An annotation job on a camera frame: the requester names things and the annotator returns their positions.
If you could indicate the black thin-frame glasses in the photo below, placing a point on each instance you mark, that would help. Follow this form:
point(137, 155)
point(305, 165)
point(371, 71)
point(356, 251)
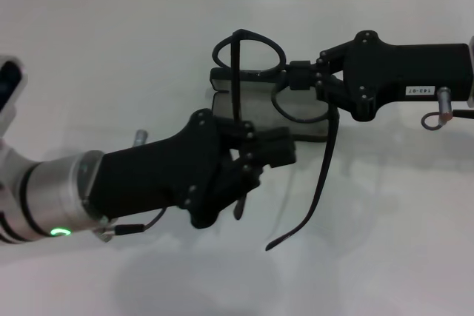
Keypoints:
point(326, 160)

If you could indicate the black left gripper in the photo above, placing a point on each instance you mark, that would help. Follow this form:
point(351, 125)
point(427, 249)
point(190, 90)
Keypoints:
point(148, 179)

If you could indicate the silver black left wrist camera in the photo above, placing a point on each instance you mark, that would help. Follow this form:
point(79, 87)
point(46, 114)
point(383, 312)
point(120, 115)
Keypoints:
point(11, 79)

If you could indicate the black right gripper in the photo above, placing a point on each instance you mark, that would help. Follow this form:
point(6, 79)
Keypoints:
point(400, 72)

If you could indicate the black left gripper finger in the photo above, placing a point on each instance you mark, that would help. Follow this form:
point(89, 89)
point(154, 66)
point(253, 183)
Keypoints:
point(274, 147)

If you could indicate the black glasses case grey lining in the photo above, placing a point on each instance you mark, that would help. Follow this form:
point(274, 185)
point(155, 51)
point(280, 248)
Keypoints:
point(259, 112)

